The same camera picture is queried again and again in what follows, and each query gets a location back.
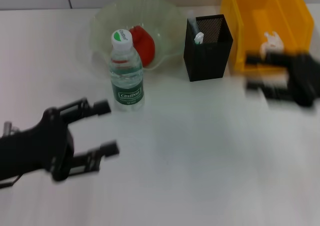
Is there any red-orange fruit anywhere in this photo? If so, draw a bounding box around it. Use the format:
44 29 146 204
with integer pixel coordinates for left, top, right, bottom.
128 25 156 68

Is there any yellow plastic storage bin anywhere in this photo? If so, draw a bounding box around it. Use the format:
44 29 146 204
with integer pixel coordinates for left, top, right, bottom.
219 0 315 73

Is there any black mesh pen holder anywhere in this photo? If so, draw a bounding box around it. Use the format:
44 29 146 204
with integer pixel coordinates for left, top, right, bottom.
183 14 234 82

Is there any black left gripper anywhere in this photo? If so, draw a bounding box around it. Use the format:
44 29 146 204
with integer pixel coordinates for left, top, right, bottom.
0 98 121 183

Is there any green glass fruit plate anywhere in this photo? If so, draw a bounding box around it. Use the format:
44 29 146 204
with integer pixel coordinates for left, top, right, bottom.
89 0 185 72

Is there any white paper ball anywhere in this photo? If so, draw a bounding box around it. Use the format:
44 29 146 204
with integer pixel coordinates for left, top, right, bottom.
259 31 285 56

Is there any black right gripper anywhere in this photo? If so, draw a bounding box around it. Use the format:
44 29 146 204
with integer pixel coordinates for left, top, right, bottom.
244 51 320 108

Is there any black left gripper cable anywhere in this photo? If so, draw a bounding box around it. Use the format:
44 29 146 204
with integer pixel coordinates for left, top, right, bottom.
0 173 21 189

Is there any silver metal connector plug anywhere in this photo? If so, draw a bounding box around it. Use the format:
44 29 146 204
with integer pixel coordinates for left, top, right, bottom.
3 121 20 137

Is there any grey pen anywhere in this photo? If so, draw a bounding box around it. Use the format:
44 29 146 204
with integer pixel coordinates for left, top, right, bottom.
187 10 201 36

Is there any clear water bottle green label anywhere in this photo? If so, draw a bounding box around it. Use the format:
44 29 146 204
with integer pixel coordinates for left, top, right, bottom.
109 29 146 112

